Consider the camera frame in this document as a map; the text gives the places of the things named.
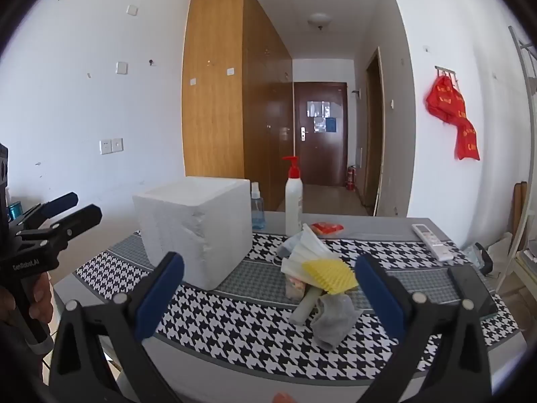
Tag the red fire extinguisher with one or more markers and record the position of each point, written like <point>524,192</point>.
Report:
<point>350,178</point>

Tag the pink patterned pouch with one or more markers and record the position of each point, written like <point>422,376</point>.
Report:
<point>295,287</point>

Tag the dark brown entrance door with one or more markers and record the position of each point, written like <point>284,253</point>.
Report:
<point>321,151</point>

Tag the houndstooth tablecloth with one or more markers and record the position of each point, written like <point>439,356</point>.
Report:
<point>235,327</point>

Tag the wooden wardrobe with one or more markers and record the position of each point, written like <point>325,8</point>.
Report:
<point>214,92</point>

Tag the white lotion pump bottle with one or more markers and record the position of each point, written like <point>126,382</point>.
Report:
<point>293,205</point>

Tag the translucent plastic bottle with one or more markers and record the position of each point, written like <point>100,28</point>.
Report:
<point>306,306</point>

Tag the small blue spray bottle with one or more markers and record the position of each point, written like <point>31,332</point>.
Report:
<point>257,214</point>

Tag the grey sock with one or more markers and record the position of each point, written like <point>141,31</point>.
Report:
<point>335,319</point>

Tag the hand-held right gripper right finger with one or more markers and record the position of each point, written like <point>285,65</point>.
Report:
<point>379,298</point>

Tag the teal can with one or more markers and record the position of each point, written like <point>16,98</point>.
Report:
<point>16,210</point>

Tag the metal wall hook rack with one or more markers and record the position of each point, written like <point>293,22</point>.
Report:
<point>444,69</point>

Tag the white face mask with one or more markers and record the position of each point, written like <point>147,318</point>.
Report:
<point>308,247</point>

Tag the person's left hand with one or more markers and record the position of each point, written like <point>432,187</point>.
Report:
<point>42,304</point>

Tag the wooden interior door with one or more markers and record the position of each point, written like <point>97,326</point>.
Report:
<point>373,134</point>

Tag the white remote control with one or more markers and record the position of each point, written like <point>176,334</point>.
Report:
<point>432,241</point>

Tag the white wall socket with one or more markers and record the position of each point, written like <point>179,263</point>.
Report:
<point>117,145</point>
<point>105,147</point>

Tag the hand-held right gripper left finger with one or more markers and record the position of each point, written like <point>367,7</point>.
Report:
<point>161,298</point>

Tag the black smartphone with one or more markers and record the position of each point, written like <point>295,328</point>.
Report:
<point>472,289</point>

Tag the white foam box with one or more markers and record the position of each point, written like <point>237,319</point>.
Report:
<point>184,226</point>

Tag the red plastic bag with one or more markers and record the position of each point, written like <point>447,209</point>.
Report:
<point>444,98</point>
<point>467,138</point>

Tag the white light switch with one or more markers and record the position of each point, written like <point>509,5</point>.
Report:
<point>132,10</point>
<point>122,67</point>

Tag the ceiling lamp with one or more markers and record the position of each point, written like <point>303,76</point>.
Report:
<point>319,20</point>

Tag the red snack packet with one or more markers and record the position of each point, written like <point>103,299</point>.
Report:
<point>327,229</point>

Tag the wooden boards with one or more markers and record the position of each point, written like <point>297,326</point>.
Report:
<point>519,210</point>

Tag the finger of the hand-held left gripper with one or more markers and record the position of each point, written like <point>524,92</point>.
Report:
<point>63,202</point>
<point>79,220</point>

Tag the blue paper notice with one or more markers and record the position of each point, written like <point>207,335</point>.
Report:
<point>331,124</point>

